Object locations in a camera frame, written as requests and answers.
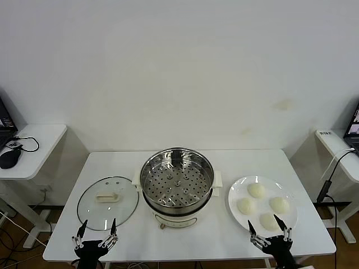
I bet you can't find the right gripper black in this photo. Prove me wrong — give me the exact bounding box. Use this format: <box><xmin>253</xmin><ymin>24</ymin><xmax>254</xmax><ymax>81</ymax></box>
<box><xmin>247</xmin><ymin>214</ymin><xmax>298</xmax><ymax>269</ymax></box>

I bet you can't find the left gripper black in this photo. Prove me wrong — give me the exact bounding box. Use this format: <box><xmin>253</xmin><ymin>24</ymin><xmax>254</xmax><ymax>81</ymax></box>
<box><xmin>71</xmin><ymin>218</ymin><xmax>120</xmax><ymax>269</ymax></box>

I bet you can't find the white steamed baozi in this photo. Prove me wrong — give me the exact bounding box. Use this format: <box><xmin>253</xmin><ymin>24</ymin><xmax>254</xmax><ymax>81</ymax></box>
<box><xmin>237</xmin><ymin>197</ymin><xmax>256</xmax><ymax>216</ymax></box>
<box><xmin>247</xmin><ymin>183</ymin><xmax>266</xmax><ymax>199</ymax></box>
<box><xmin>259</xmin><ymin>212</ymin><xmax>281</xmax><ymax>232</ymax></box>
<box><xmin>269</xmin><ymin>196</ymin><xmax>291</xmax><ymax>214</ymax></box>

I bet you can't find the glass lid cream handle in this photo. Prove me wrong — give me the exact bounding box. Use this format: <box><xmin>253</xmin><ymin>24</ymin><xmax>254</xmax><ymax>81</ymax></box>
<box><xmin>76</xmin><ymin>175</ymin><xmax>140</xmax><ymax>231</ymax></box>

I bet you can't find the stainless steel steamer basket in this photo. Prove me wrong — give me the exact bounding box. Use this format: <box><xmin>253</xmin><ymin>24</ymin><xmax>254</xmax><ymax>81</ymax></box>
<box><xmin>140</xmin><ymin>147</ymin><xmax>215</xmax><ymax>208</ymax></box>

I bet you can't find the white round plate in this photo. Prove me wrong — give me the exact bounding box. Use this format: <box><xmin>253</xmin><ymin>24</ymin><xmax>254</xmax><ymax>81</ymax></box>
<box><xmin>227</xmin><ymin>175</ymin><xmax>299</xmax><ymax>239</ymax></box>

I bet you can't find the cream electric cooker base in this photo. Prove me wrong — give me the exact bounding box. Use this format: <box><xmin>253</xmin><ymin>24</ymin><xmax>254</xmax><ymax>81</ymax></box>
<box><xmin>131</xmin><ymin>168</ymin><xmax>224</xmax><ymax>229</ymax></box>

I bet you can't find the white side table labelled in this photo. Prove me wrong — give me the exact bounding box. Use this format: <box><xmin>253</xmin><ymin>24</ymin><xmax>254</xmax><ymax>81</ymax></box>
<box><xmin>314</xmin><ymin>128</ymin><xmax>359</xmax><ymax>244</ymax></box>

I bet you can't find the black computer mouse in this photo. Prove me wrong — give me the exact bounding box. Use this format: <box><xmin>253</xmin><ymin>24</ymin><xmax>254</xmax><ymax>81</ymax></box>
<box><xmin>0</xmin><ymin>148</ymin><xmax>22</xmax><ymax>169</ymax></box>

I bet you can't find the black laptop dark screen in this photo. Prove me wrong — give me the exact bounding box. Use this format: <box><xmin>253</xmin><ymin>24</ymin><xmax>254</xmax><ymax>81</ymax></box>
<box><xmin>343</xmin><ymin>96</ymin><xmax>359</xmax><ymax>155</ymax></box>

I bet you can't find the white cable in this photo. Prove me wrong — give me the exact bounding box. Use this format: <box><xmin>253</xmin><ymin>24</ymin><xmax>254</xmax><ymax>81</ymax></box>
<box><xmin>321</xmin><ymin>147</ymin><xmax>355</xmax><ymax>180</ymax></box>

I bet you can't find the thin black looped cable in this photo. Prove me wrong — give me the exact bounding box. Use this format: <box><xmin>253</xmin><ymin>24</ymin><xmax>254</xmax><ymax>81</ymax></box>
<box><xmin>12</xmin><ymin>135</ymin><xmax>40</xmax><ymax>154</ymax></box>

